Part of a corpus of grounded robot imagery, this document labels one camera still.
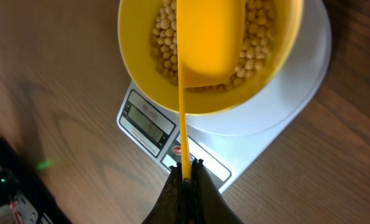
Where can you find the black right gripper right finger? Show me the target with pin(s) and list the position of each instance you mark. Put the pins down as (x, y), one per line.
(207, 205)

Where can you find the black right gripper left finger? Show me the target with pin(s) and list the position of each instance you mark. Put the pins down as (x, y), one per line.
(169, 207)

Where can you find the yellow plastic scoop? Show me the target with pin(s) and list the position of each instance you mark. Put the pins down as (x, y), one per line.
(209, 39)

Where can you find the white digital kitchen scale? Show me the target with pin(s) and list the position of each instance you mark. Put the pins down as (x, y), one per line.
(229, 142)

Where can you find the soybeans in bowl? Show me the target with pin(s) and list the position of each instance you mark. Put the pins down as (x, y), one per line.
(256, 47)

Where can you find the yellow plastic bowl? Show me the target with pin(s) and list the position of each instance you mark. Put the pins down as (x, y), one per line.
(136, 20)

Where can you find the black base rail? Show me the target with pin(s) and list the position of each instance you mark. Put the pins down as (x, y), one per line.
(23, 192)

